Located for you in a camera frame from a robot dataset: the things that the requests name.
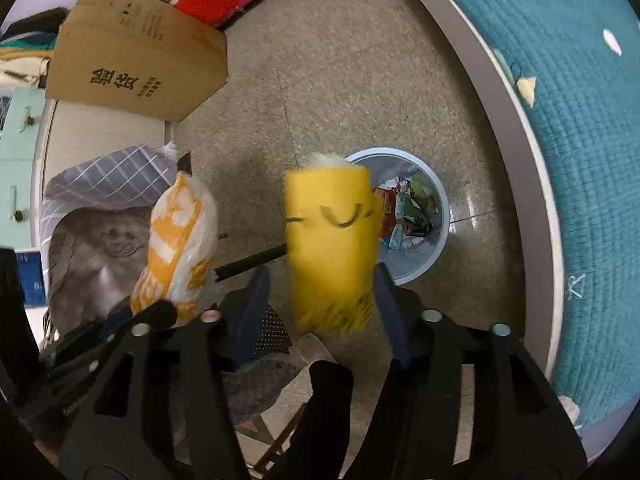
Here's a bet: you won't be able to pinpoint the teal bed mattress sheet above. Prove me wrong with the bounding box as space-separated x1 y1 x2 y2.
454 0 639 429

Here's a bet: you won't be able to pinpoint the grey checked tablecloth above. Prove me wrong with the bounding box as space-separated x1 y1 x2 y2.
39 142 178 273

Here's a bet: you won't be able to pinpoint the green leaf wrapper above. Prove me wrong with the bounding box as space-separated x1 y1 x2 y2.
398 193 433 238

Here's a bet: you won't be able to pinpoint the teal bunk bed frame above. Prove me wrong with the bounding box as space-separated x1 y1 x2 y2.
420 0 564 378

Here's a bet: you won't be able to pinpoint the purple stair shelf cabinet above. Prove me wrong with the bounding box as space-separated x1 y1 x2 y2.
0 88 46 249

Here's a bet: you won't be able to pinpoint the person's black trouser leg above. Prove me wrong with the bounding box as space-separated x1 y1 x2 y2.
264 358 402 480

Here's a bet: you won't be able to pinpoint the hanging jackets on rail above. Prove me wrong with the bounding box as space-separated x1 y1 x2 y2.
1 8 70 89

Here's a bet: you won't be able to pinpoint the orange white snack bag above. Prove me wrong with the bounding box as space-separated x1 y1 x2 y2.
130 171 218 325

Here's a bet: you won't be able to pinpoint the blue gift bag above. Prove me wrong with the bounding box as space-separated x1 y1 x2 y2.
16 250 47 308

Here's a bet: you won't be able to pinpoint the light blue plastic bucket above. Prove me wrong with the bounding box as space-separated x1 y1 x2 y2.
347 148 450 285

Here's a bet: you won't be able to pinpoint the large brown cardboard box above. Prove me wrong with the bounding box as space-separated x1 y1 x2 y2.
46 0 228 122

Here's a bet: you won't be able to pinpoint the yellow smiley paper wrapper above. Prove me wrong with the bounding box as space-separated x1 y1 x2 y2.
284 153 383 334

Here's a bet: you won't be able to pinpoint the red brown paper bag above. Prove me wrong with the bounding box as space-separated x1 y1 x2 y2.
373 188 397 238

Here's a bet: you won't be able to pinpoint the pink slipper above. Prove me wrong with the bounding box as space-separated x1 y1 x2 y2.
297 334 335 365

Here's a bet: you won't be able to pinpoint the brown woven stool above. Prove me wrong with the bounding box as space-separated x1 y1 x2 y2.
250 306 293 361

